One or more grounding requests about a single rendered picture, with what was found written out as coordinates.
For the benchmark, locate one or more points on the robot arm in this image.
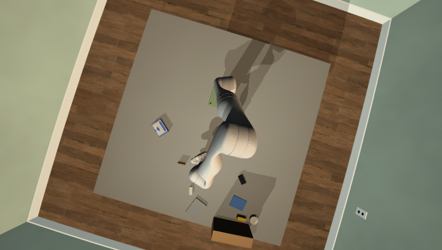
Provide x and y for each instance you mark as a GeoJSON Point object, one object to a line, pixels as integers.
{"type": "Point", "coordinates": [238, 141]}

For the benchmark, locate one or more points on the blue flat square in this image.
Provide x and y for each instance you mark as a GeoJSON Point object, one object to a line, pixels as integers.
{"type": "Point", "coordinates": [238, 203]}

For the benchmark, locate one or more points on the grey flat board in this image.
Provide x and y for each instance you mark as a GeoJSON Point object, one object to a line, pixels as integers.
{"type": "Point", "coordinates": [196, 208]}

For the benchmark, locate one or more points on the small brown block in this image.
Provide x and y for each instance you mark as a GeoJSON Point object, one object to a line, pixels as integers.
{"type": "Point", "coordinates": [181, 163]}

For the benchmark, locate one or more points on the small black block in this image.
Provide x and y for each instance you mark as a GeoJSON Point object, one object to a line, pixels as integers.
{"type": "Point", "coordinates": [242, 179]}

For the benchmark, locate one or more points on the blue and white box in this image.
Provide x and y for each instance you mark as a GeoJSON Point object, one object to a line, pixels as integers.
{"type": "Point", "coordinates": [160, 127]}

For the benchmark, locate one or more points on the beige table with dark legs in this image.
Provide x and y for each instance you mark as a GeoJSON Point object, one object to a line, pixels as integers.
{"type": "Point", "coordinates": [165, 86]}

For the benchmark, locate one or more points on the yellow block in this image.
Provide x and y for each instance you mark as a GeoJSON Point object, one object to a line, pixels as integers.
{"type": "Point", "coordinates": [241, 218]}

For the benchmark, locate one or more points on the beige cylinder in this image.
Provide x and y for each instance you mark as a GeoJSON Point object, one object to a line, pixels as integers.
{"type": "Point", "coordinates": [253, 219]}

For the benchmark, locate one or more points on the large brown box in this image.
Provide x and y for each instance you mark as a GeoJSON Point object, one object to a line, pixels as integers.
{"type": "Point", "coordinates": [232, 240]}

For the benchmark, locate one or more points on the white wall socket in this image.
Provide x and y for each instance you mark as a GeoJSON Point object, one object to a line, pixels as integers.
{"type": "Point", "coordinates": [361, 213]}

